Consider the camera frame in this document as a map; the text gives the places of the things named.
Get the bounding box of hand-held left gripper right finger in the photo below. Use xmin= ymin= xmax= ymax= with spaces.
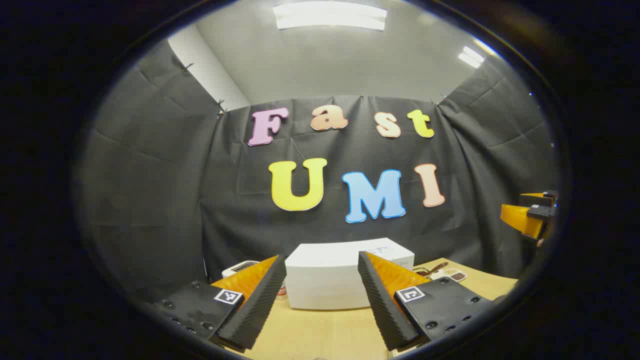
xmin=357 ymin=250 xmax=493 ymax=352

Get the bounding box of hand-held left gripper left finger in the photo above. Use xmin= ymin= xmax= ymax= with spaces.
xmin=152 ymin=254 xmax=288 ymax=353

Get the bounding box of white microwave oven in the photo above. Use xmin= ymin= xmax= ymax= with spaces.
xmin=284 ymin=237 xmax=416 ymax=311

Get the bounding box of white toaster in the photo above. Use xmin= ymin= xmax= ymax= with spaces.
xmin=221 ymin=260 xmax=261 ymax=279

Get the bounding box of brown wooden spoon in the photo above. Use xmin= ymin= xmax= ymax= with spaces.
xmin=415 ymin=261 xmax=449 ymax=277

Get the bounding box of white divided dish of beans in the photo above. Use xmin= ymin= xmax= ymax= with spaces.
xmin=430 ymin=268 xmax=468 ymax=282

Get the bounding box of small ceiling light panel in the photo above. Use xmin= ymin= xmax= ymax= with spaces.
xmin=457 ymin=46 xmax=486 ymax=69

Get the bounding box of large ceiling light panel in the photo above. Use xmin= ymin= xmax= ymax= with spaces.
xmin=272 ymin=1 xmax=388 ymax=32

